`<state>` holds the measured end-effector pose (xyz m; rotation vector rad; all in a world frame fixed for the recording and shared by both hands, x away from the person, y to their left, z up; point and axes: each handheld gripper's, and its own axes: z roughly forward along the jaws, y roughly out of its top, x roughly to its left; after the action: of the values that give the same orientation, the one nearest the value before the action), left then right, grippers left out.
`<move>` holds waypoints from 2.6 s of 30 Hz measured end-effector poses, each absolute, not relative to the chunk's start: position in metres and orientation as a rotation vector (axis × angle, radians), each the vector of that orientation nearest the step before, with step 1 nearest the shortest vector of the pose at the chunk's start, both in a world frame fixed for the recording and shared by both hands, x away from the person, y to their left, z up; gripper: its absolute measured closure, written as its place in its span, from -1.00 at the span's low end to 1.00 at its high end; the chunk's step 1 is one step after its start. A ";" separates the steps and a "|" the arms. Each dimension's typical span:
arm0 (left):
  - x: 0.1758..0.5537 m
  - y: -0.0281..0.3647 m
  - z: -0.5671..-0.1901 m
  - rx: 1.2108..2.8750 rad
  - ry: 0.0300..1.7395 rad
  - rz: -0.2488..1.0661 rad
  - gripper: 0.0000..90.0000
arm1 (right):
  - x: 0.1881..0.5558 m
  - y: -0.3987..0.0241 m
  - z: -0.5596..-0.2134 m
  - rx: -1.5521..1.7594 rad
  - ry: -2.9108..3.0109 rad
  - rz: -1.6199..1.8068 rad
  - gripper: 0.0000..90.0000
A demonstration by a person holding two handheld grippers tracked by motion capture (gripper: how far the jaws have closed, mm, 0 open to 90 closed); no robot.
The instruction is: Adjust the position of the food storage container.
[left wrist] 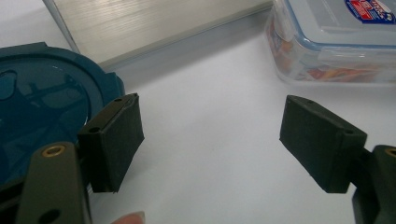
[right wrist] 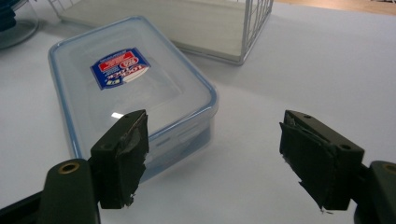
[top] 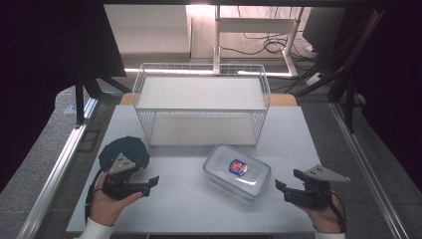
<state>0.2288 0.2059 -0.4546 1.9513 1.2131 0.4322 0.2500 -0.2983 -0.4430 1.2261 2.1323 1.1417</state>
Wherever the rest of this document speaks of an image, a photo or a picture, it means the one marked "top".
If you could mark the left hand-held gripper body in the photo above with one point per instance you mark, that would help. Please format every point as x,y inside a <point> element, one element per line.
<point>117,186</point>

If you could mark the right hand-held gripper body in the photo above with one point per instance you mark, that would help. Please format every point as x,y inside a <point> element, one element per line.
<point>315,195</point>

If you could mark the dark teal round lid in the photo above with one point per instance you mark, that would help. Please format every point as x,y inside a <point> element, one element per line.
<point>129,149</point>

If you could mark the clear rectangular food container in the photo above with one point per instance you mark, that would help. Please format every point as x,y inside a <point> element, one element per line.
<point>237,171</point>

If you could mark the person's right hand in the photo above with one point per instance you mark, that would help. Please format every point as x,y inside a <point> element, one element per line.
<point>323,219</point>

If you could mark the person's left hand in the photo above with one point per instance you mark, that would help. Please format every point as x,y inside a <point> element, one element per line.
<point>106,209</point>

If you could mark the white table board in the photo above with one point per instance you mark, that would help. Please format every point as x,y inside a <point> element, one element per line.
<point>185,205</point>

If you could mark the wooden table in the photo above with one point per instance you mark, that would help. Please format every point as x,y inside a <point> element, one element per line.
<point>285,99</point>

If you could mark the black metal stand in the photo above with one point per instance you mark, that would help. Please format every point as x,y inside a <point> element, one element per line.
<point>348,99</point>
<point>79,106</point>

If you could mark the black curtain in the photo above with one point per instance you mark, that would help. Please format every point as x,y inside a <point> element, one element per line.
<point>46,66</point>
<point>394,83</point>

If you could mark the white cabinet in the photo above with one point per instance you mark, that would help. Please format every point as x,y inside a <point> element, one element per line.
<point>149,30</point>

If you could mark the aluminium rail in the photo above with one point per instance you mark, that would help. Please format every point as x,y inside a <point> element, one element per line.
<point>59,162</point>
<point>361,159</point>

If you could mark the white desk frame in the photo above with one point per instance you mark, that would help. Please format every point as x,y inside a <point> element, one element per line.
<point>255,25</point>

